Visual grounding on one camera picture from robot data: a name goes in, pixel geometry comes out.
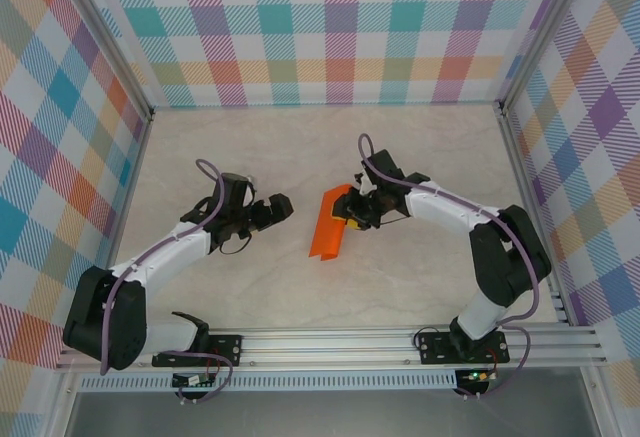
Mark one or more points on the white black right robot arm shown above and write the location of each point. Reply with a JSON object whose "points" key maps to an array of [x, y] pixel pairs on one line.
{"points": [[445, 207]]}

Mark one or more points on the aluminium mounting rail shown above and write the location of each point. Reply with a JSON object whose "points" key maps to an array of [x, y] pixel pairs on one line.
{"points": [[325, 349]]}

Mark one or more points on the aluminium table side rail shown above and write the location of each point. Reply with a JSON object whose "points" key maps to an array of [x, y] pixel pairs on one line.
{"points": [[125, 207], [530, 207]]}

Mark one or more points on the orange paper sheet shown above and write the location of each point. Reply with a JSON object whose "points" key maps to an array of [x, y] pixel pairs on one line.
{"points": [[327, 237]]}

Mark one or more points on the right circuit board green light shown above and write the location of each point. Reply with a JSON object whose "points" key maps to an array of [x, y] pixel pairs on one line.
{"points": [[477, 376]]}

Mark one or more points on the black left circuit board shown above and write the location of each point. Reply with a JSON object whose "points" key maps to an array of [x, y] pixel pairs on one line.
{"points": [[192, 381]]}

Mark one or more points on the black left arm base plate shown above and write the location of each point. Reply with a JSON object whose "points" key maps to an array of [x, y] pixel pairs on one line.
{"points": [[227, 347]]}

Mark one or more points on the aluminium frame post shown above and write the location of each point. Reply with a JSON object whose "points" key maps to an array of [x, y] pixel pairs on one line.
{"points": [[103, 32], [544, 32]]}

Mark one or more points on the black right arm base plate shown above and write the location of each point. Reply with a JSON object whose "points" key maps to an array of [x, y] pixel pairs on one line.
{"points": [[435, 347]]}

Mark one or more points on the grey metal panel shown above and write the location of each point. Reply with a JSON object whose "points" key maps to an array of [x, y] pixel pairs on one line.
{"points": [[325, 417]]}

